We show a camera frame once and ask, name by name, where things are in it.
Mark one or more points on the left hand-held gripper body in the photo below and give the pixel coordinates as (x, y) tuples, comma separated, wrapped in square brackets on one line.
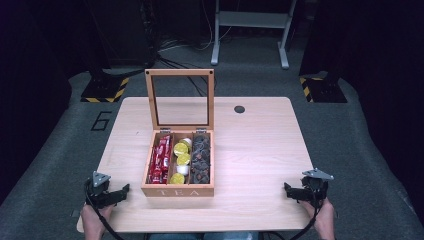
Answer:
[(98, 191)]

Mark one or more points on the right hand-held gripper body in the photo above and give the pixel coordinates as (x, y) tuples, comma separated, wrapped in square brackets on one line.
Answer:
[(315, 186)]

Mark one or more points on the person's left hand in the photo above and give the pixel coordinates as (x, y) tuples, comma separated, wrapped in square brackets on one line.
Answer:
[(95, 221)]

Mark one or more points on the person's right hand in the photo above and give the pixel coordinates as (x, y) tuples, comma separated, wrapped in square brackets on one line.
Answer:
[(322, 220)]

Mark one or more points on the stack of red sachets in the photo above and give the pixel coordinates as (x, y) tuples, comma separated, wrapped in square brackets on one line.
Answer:
[(160, 160)]

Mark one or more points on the wooden tea box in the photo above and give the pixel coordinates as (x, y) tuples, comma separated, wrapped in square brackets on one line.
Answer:
[(177, 192)]

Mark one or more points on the yellow-lidded small cup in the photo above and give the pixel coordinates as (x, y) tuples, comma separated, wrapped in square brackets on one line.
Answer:
[(177, 179), (180, 148), (183, 159)]

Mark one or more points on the white small cup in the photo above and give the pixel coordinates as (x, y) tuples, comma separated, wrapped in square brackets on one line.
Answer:
[(182, 169), (188, 141)]

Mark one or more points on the dark brown tea packets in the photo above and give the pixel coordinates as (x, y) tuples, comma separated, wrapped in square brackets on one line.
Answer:
[(201, 160)]

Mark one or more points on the dark round table grommet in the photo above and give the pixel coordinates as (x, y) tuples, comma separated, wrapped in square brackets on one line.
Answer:
[(239, 109)]

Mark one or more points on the black stand hazard-striped base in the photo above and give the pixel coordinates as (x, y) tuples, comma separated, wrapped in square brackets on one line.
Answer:
[(321, 90), (106, 87)]

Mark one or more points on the dark curtain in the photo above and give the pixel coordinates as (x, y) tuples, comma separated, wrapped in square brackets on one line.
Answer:
[(383, 83), (30, 83)]

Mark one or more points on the white metal stand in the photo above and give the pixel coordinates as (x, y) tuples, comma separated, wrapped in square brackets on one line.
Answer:
[(253, 19)]

